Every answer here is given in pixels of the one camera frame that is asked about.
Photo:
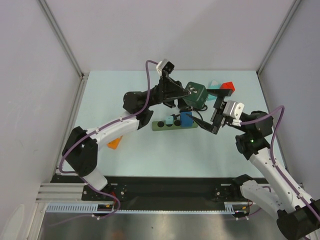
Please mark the orange power strip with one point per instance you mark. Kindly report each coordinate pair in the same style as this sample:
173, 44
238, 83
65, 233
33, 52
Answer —
114, 143

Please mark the right aluminium frame post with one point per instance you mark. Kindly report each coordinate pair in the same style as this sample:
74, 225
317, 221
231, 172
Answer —
279, 35

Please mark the light blue plug charger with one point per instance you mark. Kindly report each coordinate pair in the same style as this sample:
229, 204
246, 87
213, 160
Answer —
169, 120

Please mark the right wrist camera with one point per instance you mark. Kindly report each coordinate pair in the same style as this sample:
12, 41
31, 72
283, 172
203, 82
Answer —
232, 112

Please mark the green power strip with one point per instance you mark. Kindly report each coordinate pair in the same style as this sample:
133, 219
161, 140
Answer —
157, 126

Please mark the teal mountain-shaped power strip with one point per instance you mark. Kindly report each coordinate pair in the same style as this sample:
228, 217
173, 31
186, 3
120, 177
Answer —
213, 85

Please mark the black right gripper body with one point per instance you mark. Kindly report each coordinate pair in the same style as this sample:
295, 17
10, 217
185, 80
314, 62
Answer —
218, 114

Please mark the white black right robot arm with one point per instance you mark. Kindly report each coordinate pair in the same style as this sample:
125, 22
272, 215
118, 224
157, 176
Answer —
296, 212

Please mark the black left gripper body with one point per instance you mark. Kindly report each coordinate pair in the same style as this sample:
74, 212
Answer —
159, 97

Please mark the white cable duct rail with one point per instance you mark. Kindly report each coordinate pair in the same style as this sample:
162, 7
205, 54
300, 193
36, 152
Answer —
105, 209

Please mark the red cube socket adapter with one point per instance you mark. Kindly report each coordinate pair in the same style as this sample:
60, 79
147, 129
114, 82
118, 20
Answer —
228, 86

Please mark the dark green cube socket adapter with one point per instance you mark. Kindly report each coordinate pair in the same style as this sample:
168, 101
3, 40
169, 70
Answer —
198, 95

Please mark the blue cube socket adapter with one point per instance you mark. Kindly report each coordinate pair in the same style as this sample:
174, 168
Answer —
186, 120

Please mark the aluminium frame post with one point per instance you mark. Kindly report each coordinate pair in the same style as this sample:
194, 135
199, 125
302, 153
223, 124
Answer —
279, 35
60, 36

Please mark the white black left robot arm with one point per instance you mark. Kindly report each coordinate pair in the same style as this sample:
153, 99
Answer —
82, 146

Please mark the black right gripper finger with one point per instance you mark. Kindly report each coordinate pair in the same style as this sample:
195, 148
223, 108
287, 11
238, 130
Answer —
216, 92
202, 124

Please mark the left aluminium frame post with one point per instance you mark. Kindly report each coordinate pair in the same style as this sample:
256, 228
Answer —
60, 36

